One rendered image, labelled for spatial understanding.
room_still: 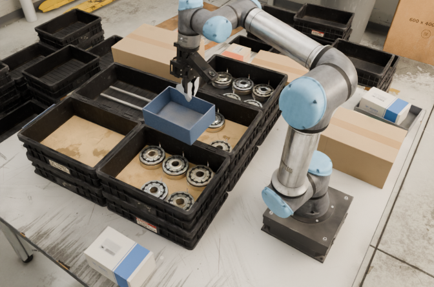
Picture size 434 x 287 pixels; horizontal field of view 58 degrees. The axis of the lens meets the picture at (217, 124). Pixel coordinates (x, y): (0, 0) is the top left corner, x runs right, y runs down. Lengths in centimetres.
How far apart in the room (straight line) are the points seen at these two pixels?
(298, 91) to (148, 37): 143
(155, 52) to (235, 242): 108
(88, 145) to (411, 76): 293
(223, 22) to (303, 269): 88
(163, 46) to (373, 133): 113
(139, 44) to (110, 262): 120
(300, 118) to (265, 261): 67
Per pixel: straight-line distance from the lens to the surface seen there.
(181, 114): 142
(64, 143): 177
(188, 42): 128
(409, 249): 255
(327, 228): 147
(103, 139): 174
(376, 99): 208
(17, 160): 197
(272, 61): 211
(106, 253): 143
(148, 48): 216
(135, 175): 156
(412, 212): 272
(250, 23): 122
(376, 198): 175
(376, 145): 173
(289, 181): 120
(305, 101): 94
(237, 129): 172
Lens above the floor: 199
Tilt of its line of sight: 42 degrees down
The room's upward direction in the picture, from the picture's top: straight up
